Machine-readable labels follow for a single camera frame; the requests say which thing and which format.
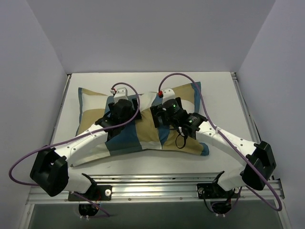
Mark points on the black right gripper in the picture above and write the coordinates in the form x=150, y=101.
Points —
x=155, y=116

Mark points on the aluminium front rail frame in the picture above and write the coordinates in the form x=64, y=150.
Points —
x=148, y=189

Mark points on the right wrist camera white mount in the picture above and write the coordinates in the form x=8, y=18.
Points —
x=166, y=94

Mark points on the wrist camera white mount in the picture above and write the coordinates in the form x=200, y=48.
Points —
x=166, y=94
x=118, y=94

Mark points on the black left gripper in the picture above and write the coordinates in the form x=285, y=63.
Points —
x=136, y=105

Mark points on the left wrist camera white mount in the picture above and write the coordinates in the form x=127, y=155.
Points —
x=118, y=94

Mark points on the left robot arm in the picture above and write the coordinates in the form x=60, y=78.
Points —
x=51, y=169

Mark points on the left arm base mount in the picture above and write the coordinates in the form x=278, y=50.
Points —
x=103, y=193

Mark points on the blue tan white checked pillowcase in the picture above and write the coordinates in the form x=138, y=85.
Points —
x=137, y=135

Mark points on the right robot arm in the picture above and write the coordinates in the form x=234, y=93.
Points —
x=256, y=159

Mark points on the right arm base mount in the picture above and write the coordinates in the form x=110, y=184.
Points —
x=214, y=191

